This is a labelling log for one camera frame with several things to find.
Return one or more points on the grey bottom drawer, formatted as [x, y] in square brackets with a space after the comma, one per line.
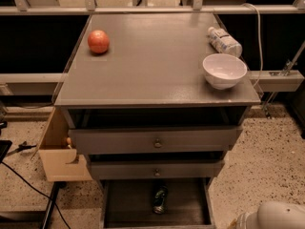
[128, 204]

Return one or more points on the orange red ball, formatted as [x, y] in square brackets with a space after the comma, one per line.
[98, 41]

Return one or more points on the grey drawer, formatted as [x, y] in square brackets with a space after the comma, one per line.
[156, 169]
[128, 204]
[149, 141]

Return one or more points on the clear plastic water bottle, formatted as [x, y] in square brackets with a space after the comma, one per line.
[224, 42]

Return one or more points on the white ceramic bowl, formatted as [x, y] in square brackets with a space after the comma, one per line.
[223, 71]

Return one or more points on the grey top drawer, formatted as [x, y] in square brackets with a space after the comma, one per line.
[149, 141]

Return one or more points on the black floor stand bar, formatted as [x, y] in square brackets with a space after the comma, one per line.
[43, 218]

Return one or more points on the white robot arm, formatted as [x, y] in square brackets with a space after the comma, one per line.
[272, 215]

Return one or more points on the grey wooden drawer cabinet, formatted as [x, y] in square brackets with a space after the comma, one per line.
[151, 77]

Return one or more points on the black tool on floor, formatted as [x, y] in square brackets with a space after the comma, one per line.
[21, 147]

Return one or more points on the green drink can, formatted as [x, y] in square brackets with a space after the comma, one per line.
[159, 200]

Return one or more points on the metal railing frame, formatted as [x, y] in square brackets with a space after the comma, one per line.
[82, 7]

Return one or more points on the light wooden side box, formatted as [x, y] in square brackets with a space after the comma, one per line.
[61, 161]

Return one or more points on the grey middle drawer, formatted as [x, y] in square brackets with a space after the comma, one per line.
[156, 169]

